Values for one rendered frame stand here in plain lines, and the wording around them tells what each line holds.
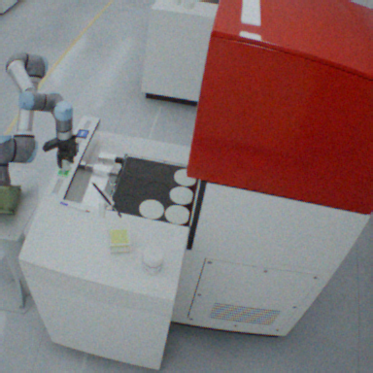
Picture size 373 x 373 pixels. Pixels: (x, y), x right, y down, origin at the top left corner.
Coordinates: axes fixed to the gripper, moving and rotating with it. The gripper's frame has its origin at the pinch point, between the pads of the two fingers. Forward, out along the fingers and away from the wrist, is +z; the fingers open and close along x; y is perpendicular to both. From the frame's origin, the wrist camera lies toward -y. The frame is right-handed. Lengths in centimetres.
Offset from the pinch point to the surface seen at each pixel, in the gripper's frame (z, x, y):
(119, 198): 7.8, -2.6, 27.7
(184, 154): 16, 40, 49
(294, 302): 47, -15, 118
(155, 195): 7.8, 3.1, 42.0
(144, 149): 16, 38, 30
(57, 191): 2.1, -11.3, 1.5
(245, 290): 41, -15, 90
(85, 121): 1.7, 35.6, -0.9
